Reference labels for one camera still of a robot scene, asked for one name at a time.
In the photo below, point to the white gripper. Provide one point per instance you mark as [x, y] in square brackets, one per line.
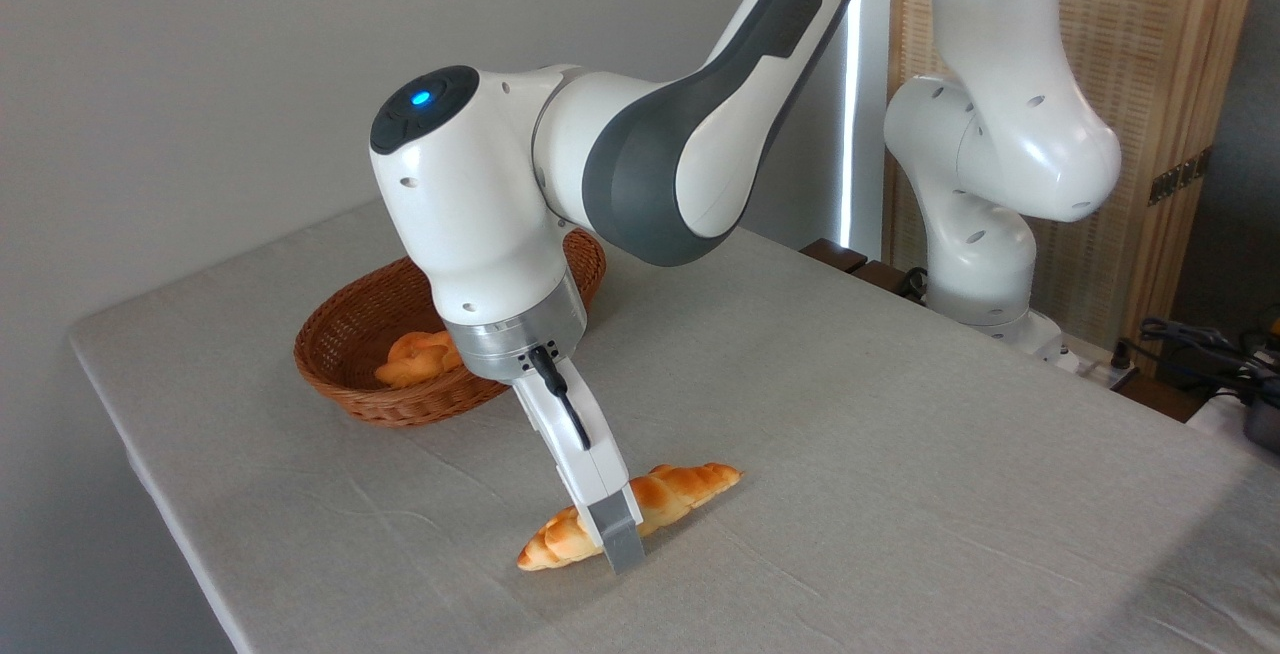
[580, 444]

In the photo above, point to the long braided bread loaf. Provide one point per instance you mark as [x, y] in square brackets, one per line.
[680, 489]

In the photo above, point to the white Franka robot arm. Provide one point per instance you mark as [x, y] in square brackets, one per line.
[480, 204]

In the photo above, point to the small round knotted bread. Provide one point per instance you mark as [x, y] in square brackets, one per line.
[415, 359]

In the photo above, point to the brown woven wicker basket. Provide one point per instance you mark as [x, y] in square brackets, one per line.
[350, 334]

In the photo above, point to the grey tablecloth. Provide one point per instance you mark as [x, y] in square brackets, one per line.
[900, 484]

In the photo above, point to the dark brown wooden block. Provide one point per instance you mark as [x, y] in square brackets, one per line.
[833, 255]
[880, 277]

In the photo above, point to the black metal screen hinge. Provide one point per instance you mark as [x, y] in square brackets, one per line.
[1180, 175]

